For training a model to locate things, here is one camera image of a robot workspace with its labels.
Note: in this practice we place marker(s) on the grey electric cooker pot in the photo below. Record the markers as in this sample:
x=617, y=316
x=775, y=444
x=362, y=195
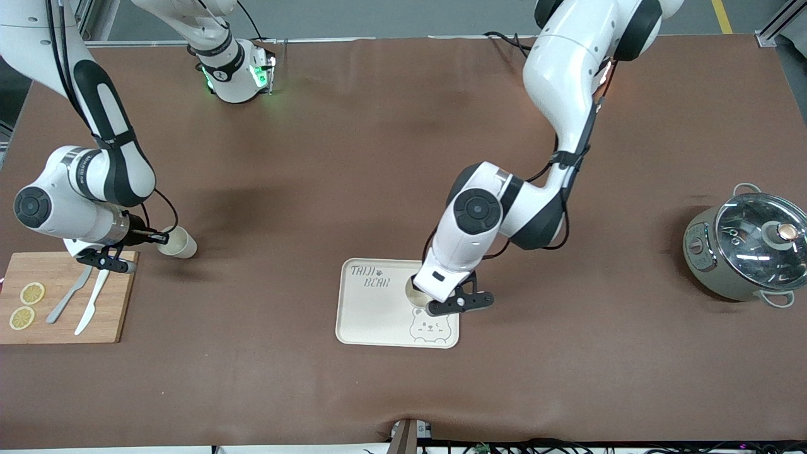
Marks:
x=706, y=271

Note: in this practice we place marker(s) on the white plastic knife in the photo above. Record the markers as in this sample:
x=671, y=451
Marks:
x=91, y=302

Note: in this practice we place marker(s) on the lemon slice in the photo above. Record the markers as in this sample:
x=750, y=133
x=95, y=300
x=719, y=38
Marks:
x=22, y=318
x=32, y=293

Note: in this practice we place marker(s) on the aluminium frame rail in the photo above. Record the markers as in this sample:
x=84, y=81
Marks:
x=85, y=22
x=778, y=28

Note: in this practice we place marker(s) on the metal bracket at table edge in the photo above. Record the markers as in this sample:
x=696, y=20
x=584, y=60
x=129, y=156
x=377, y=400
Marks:
x=403, y=438

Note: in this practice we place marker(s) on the cream bear print tray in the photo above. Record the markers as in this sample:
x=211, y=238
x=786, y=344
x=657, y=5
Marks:
x=372, y=321

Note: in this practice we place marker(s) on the bamboo cutting board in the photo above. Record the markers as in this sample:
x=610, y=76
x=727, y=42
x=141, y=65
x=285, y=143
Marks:
x=120, y=302

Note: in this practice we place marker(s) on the white IKEA cup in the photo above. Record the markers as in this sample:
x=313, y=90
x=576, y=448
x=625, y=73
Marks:
x=411, y=293
x=183, y=243

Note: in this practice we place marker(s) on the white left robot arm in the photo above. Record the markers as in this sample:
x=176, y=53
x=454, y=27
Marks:
x=567, y=63

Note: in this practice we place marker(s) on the glass lid with copper knob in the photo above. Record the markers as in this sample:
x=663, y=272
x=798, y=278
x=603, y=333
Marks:
x=750, y=252

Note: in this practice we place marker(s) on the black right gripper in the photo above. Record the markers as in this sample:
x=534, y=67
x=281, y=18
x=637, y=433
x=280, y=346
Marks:
x=138, y=236

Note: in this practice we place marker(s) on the grey plastic knife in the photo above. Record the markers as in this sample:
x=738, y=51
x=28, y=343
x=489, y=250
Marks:
x=66, y=297

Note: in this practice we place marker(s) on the brown table cover mat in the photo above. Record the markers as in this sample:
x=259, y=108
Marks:
x=315, y=157

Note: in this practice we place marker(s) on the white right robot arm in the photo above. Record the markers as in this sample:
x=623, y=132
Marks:
x=63, y=214

